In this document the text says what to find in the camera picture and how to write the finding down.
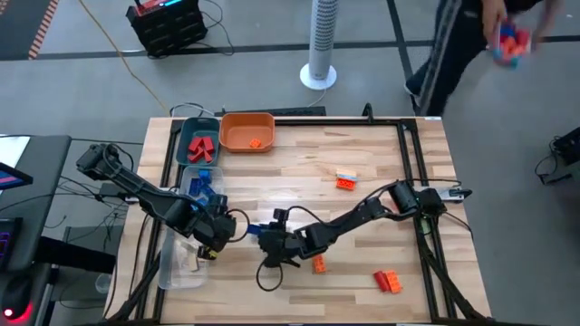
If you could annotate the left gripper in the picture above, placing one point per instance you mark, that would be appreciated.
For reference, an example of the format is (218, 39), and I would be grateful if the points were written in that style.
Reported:
(217, 224)

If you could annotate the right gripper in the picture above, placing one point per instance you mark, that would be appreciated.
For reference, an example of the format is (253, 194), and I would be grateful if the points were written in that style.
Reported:
(281, 242)

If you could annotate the orange plastic building block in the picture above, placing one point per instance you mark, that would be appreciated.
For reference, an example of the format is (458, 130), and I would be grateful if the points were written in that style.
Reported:
(320, 265)
(345, 184)
(393, 280)

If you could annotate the small orange building block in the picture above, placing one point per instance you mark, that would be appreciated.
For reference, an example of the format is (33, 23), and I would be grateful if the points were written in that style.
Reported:
(255, 143)

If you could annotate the red wooden block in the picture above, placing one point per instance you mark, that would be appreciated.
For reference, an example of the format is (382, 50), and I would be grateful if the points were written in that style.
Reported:
(380, 280)
(195, 156)
(196, 144)
(209, 144)
(207, 157)

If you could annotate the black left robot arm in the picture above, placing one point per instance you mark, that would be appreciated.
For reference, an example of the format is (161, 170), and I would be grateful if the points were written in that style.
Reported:
(136, 190)

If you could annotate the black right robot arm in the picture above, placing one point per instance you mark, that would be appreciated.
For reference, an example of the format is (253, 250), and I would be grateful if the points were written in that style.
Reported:
(353, 222)

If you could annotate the bundle of colourful blocks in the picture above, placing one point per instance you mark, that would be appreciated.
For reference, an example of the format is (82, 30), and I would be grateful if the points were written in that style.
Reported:
(509, 45)

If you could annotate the clear plastic storage bin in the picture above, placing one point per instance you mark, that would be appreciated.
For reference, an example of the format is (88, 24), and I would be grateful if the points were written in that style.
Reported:
(181, 278)
(186, 179)

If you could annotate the dark teal plastic bin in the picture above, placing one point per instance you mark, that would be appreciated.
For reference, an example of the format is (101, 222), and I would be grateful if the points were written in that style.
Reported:
(188, 156)

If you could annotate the orange plastic bin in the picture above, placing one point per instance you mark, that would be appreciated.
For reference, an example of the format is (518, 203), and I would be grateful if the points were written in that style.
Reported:
(247, 133)

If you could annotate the clear plastic cup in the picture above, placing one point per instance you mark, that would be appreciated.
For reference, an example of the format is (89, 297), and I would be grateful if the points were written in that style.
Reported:
(103, 284)

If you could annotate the black desk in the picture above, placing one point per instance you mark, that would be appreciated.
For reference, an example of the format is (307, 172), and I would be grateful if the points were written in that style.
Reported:
(41, 181)

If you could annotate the black computer mouse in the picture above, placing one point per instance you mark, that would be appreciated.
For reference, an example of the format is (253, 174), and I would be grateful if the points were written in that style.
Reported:
(16, 296)

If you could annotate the black keyboard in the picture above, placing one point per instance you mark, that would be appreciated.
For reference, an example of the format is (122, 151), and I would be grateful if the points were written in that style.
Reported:
(6, 244)

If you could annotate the white tower fan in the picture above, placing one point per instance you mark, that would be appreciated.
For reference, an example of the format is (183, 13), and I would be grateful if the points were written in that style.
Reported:
(322, 36)

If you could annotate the tablet screen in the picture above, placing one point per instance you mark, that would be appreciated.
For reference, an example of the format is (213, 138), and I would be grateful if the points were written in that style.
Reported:
(11, 177)

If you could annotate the black equipment case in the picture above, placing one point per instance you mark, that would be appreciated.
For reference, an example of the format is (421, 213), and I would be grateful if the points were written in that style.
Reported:
(167, 31)

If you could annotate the person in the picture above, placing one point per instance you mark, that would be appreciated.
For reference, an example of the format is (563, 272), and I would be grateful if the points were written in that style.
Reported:
(448, 54)

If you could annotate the dark orange-striped floor mat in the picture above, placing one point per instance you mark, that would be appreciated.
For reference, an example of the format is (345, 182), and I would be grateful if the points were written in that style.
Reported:
(18, 27)

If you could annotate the black floor equipment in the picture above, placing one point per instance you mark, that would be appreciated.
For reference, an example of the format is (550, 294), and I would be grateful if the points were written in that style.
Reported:
(566, 151)

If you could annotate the person's hand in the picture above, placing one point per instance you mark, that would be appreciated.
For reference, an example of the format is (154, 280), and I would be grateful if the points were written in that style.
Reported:
(546, 22)
(494, 16)

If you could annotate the black aluminium table frame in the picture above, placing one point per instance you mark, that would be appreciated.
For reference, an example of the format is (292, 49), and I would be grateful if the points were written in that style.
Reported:
(344, 121)

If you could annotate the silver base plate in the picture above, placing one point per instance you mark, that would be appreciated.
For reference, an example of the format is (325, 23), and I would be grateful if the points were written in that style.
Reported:
(455, 194)

